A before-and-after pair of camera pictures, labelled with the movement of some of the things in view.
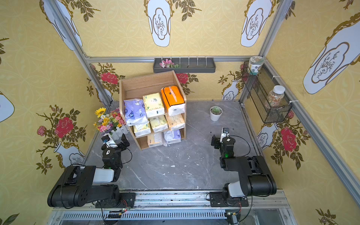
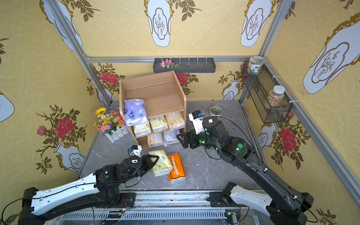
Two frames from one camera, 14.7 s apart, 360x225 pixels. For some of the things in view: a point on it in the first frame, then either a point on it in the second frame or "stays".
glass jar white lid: x=275 y=96 stays
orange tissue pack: x=174 y=100 -> x=177 y=175
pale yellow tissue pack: x=158 y=123 stays
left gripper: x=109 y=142 -> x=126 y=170
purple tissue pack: x=135 y=112 stays
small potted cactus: x=215 y=112 stays
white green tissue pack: x=142 y=129 stays
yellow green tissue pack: x=153 y=104 -> x=163 y=165
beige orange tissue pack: x=176 y=122 stays
